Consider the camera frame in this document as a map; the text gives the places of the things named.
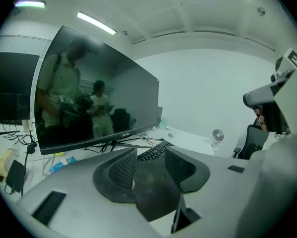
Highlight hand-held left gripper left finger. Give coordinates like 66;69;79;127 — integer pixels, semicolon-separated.
16;147;164;238

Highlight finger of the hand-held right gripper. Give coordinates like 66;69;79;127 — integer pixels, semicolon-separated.
242;82;278;108

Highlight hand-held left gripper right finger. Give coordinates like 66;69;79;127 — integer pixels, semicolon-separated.
164;146;258;238

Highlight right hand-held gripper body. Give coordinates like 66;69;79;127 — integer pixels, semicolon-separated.
270;48;297;89

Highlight person's right hand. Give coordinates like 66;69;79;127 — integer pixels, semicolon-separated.
252;107;268;132

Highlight blue tissue packet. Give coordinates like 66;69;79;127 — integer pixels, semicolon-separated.
49;156;77;175

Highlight black office chair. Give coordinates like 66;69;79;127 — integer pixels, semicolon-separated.
233;124;271;160

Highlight white desk fan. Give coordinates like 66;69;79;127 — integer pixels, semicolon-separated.
204;128;225;150

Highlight black power adapter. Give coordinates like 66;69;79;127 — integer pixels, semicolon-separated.
4;159;27;195

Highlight black keyboard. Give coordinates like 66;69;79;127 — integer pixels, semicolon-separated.
137;140;176;162

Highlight yellow paper bag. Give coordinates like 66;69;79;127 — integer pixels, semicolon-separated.
0;147;15;182

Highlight large curved black monitor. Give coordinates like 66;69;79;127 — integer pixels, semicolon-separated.
34;25;160;156

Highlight black flat monitor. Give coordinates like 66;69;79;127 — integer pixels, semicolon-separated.
0;52;40;124

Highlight ceiling tube light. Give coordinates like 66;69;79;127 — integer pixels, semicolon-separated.
76;10;117;36
14;0;46;9

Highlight black power cable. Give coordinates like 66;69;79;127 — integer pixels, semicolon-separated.
21;132;38;197

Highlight thin black cable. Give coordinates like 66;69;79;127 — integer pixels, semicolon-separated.
141;135;165;147

